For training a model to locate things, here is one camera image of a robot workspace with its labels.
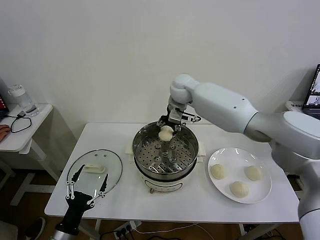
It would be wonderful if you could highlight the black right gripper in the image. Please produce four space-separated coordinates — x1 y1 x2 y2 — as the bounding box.
156 102 188 133

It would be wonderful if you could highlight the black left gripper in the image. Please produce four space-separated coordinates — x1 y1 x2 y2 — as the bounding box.
56 163 110 236

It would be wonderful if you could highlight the white steamed baozi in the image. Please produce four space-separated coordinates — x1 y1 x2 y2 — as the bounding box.
244 164 264 182
210 163 228 180
158 125 174 142
229 181 250 199

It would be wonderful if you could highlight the glass lid white handle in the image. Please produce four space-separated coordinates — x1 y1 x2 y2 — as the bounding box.
66 149 124 199

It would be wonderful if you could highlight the stainless steel steamer basket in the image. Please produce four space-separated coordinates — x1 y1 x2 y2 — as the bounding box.
132 121 200 180

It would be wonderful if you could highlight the person's hand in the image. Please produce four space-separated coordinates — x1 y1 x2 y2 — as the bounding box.
0 124 11 142

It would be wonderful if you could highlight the white power strip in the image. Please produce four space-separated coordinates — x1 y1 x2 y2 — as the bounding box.
113 221 142 238

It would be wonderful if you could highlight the white round plate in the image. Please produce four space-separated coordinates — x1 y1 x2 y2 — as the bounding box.
207 147 273 205

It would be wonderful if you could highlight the clear water bottle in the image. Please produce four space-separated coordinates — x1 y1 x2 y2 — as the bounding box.
7 84 39 118

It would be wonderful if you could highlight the black laptop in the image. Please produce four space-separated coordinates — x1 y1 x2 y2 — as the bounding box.
0 92 10 120

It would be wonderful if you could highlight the grey laptop showing images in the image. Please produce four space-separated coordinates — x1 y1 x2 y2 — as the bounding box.
301 63 320 117

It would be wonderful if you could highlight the black looped cable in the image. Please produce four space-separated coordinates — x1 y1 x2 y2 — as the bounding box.
9 111 33 134

